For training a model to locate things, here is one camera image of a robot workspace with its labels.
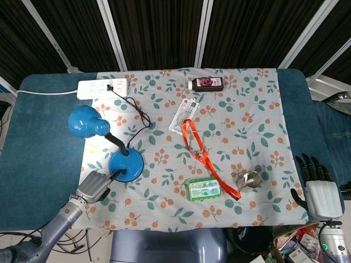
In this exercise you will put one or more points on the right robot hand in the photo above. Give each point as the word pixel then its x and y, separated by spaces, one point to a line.
pixel 321 191

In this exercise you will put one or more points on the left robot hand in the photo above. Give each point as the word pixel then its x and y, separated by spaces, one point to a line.
pixel 91 186

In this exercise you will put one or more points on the blue desk lamp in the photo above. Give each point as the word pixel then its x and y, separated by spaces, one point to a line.
pixel 109 145

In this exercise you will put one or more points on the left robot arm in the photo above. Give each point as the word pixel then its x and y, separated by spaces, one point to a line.
pixel 44 235

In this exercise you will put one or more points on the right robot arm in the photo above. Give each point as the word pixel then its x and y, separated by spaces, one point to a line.
pixel 336 241

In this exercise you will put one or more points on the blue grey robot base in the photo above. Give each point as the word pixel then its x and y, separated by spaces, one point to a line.
pixel 168 246

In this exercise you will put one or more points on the cardboard box of clutter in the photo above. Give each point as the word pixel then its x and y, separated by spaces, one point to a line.
pixel 297 243

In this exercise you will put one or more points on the blue table mat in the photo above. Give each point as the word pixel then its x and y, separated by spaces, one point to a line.
pixel 38 153

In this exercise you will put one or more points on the small steel pitcher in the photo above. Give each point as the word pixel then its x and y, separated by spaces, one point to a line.
pixel 249 180

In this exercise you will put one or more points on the black round bin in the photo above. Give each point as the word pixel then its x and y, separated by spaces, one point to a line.
pixel 251 241

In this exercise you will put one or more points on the white power strip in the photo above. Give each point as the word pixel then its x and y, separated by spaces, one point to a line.
pixel 102 88

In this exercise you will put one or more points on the green tissue pack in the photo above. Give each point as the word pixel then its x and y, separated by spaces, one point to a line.
pixel 204 189

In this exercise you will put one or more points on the floral print tablecloth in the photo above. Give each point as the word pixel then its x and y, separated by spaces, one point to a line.
pixel 197 142

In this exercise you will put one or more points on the dark purple drink bottle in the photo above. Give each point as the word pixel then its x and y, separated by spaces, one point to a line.
pixel 207 83

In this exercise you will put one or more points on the folding screen partition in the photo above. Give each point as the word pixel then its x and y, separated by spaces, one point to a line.
pixel 175 33

